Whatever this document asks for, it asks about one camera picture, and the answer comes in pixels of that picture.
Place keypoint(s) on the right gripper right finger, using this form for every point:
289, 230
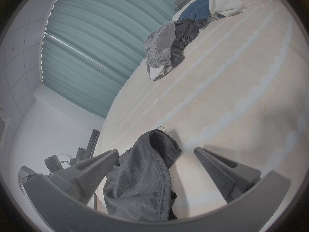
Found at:
217, 175

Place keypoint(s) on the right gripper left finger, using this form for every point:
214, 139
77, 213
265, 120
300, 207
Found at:
96, 174

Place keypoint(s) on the black T-shirt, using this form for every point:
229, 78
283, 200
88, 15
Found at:
144, 177

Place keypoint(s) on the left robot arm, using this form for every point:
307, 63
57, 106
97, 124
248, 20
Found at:
54, 163

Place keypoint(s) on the pile of clothes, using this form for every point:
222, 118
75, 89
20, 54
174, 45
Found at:
164, 47

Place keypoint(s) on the black chest of drawers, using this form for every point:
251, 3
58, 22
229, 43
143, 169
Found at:
93, 142

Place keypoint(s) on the bed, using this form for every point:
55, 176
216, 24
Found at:
217, 93

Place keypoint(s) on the blue-green curtain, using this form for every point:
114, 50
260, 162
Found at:
108, 20
79, 81

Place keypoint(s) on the grey bedside table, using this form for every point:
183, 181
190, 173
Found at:
181, 2

